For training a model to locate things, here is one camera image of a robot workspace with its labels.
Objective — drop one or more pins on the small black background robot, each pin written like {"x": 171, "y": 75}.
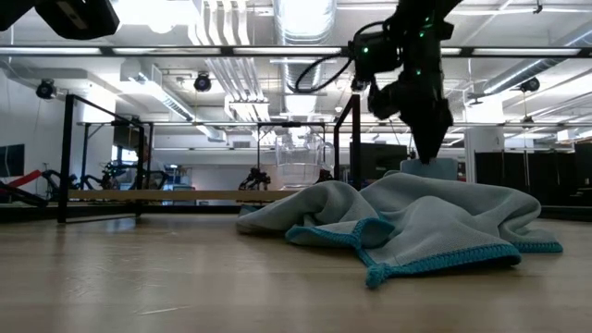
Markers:
{"x": 254, "y": 179}

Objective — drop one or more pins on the silver round air duct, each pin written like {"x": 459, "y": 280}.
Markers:
{"x": 305, "y": 23}

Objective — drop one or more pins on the black ceiling-hung camera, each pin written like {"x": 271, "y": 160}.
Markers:
{"x": 202, "y": 82}
{"x": 45, "y": 89}
{"x": 529, "y": 84}

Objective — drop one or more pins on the wooden shelf with black frame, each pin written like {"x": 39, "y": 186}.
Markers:
{"x": 162, "y": 195}

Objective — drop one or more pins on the person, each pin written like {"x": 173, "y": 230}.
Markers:
{"x": 155, "y": 168}

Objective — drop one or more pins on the black metal rig frame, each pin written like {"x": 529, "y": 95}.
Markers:
{"x": 185, "y": 209}

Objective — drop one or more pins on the black partition wall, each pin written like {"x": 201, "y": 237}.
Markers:
{"x": 532, "y": 176}

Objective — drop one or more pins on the clear glass mug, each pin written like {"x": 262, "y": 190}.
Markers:
{"x": 300, "y": 171}

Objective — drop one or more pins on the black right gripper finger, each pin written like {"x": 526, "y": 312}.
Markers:
{"x": 437, "y": 141}
{"x": 423, "y": 141}

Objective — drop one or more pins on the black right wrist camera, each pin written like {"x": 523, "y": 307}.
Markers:
{"x": 374, "y": 55}

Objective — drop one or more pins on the black wall monitor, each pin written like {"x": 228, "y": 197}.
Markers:
{"x": 11, "y": 160}

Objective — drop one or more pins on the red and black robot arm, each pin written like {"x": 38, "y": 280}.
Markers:
{"x": 23, "y": 179}

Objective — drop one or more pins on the teal microfibre cloth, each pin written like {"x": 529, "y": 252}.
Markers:
{"x": 439, "y": 222}

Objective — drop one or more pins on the light blue ceramic mug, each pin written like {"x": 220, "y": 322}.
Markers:
{"x": 444, "y": 168}

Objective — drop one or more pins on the white building column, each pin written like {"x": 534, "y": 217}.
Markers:
{"x": 483, "y": 148}

